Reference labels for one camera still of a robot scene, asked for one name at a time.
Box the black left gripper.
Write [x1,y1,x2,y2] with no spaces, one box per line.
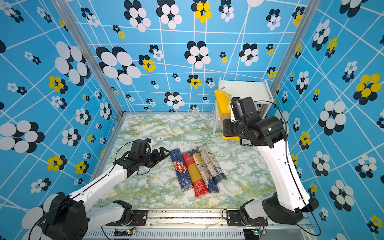
[138,146,171,168]

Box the yellow spaghetti bag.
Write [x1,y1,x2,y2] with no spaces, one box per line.
[213,90,233,135]

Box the blue Barilla spaghetti bag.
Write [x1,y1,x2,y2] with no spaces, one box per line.
[170,148,193,192]

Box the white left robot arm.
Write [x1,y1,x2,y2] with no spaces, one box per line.
[36,144,171,240]

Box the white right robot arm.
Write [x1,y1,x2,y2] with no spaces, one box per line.
[223,97,319,226]

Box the white two-tier shelf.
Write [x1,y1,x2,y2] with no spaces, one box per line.
[213,78,273,134]

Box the red spaghetti bag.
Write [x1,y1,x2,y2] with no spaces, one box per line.
[182,151,209,198]

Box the dark blue clear spaghetti bag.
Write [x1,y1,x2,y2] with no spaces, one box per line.
[192,150,219,194]

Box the clear striped spaghetti bag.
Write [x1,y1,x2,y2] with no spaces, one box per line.
[197,144,227,183]

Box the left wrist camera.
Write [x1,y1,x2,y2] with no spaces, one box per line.
[131,138,153,155]

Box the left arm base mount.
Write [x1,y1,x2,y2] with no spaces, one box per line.
[106,210,149,227]

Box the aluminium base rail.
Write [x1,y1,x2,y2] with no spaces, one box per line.
[82,209,317,240]

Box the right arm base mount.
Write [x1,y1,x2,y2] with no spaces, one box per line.
[222,209,269,228]

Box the right aluminium corner post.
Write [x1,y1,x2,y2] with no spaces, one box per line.
[270,0,321,95]

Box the aluminium corner post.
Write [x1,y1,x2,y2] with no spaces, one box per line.
[52,1,124,118]
[270,0,321,95]

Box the left aluminium corner post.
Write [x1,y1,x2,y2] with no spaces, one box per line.
[52,1,124,118]

